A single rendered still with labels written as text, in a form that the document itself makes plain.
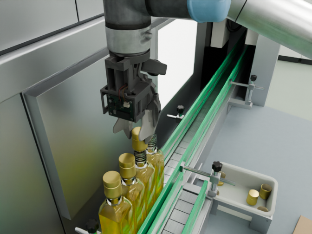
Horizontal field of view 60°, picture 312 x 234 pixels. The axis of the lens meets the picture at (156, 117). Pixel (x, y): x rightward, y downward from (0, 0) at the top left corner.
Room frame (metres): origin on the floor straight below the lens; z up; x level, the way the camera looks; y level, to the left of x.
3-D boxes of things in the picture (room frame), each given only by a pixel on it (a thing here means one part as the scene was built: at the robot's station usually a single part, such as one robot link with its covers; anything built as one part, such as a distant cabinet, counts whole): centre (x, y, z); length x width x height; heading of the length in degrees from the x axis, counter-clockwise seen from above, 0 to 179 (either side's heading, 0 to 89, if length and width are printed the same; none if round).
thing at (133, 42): (0.45, 0.04, 1.40); 0.08 x 0.08 x 0.05
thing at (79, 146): (0.81, 0.02, 1.15); 0.90 x 0.03 x 0.34; 154
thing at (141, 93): (0.45, 0.05, 1.32); 0.09 x 0.08 x 0.12; 155
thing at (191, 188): (0.58, -0.14, 0.85); 0.09 x 0.04 x 0.07; 64
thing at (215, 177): (0.57, -0.15, 0.95); 0.17 x 0.03 x 0.12; 64
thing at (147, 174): (0.47, 0.04, 0.99); 0.06 x 0.06 x 0.21; 65
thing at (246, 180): (0.63, -0.29, 0.80); 0.22 x 0.17 x 0.09; 64
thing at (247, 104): (1.15, -0.43, 0.90); 0.17 x 0.05 x 0.23; 64
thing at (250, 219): (0.64, -0.27, 0.79); 0.27 x 0.17 x 0.08; 64
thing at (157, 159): (0.52, 0.01, 0.99); 0.06 x 0.06 x 0.21; 65
